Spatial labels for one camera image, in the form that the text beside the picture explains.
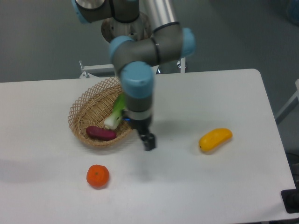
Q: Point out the white furniture leg right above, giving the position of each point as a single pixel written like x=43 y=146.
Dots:
x=290 y=104

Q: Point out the woven wicker basket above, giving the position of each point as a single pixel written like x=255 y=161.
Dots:
x=92 y=108

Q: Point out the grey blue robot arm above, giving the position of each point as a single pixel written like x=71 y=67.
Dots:
x=171 y=42

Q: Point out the green bok choy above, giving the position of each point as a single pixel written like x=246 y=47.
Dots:
x=115 y=118

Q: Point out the orange tangerine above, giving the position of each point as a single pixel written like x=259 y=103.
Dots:
x=97 y=176

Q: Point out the black device at table edge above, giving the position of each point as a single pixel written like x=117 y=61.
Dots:
x=291 y=200

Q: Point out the white metal frame bracket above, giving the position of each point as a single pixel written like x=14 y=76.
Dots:
x=107 y=70

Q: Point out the yellow mango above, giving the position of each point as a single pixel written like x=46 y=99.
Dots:
x=214 y=138

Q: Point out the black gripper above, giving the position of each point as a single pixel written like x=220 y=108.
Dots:
x=143 y=129

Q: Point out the purple sweet potato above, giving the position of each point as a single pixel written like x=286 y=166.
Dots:
x=98 y=133

